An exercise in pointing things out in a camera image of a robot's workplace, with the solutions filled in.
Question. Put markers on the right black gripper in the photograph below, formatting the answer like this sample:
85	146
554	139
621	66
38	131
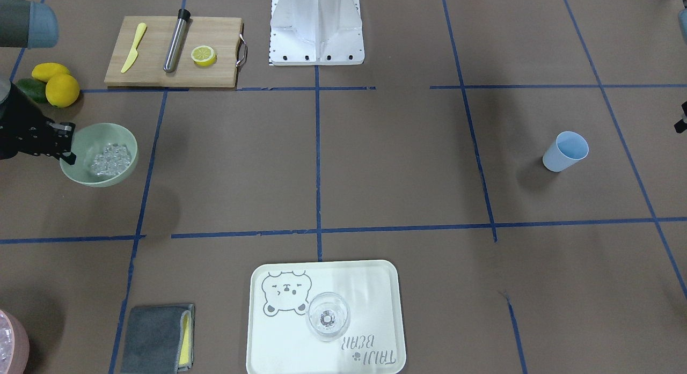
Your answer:
20	128

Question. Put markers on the mint green bowl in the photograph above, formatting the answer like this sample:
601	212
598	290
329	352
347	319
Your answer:
88	142

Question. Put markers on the light blue cup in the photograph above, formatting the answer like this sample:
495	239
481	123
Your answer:
567	149

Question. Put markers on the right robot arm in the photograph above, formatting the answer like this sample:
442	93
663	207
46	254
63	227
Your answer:
28	24

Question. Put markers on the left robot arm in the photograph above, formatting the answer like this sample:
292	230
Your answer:
682	21

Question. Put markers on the ice cubes in cup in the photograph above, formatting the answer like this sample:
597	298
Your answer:
113	160

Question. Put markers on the pink bowl with ice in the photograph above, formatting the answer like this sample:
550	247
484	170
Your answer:
15	346

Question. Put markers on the yellow lemon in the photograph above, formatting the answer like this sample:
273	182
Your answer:
62	90
44	72

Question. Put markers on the green lime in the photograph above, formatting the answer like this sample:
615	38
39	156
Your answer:
34	89

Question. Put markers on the yellow plastic knife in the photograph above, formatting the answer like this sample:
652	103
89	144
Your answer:
133	52

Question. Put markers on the metal cylinder tool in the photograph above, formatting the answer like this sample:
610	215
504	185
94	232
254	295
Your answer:
177	41

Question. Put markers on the lemon half slice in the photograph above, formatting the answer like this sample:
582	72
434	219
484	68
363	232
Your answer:
203	56

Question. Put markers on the wooden cutting board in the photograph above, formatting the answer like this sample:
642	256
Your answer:
223	34

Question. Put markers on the grey folded cloth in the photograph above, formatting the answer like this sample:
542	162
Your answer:
160	339

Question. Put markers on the cream bear tray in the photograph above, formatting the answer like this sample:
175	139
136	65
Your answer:
278	335

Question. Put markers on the clear wine glass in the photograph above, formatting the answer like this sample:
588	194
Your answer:
329	316

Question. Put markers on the white camera pole base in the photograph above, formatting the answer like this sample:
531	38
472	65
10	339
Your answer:
316	32

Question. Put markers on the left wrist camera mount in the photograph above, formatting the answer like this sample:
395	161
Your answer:
681	125

